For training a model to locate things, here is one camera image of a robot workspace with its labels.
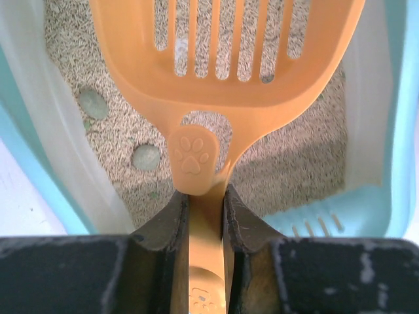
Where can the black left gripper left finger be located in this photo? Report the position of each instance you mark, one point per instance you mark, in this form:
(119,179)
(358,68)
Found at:
(163,262)

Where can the orange plastic litter scoop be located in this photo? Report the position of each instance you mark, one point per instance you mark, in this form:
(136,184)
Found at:
(208,123)

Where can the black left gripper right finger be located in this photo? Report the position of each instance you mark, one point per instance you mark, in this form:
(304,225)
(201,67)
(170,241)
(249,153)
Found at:
(250,275)

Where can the grey-green litter clump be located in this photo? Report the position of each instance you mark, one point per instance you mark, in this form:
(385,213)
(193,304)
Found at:
(146,157)
(93,104)

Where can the teal plastic litter box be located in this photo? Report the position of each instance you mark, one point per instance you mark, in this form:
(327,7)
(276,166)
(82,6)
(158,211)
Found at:
(42,128)

